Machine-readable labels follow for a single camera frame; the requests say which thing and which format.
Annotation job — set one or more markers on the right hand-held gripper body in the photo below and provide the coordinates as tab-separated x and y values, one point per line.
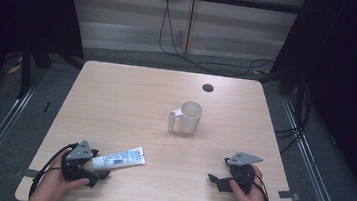
242	174

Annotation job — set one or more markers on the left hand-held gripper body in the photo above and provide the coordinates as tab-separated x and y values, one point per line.
77	157

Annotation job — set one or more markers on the white toothpaste tube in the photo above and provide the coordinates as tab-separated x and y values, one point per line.
120	158

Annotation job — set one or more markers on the person's left hand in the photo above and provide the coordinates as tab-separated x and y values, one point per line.
55	181

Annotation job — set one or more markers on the grey tape strip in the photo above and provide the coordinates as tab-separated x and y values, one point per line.
26	173
287	194

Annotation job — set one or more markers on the small black floor tape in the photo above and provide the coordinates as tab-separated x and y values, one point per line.
46	106

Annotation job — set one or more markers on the white cup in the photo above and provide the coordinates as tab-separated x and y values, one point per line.
190	116

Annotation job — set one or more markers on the dark round table grommet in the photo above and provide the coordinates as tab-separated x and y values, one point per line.
208	88

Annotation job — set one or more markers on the yellow floor marker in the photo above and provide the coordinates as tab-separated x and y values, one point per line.
14	68

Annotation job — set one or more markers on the black curtain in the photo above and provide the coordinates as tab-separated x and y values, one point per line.
18	10
347	64

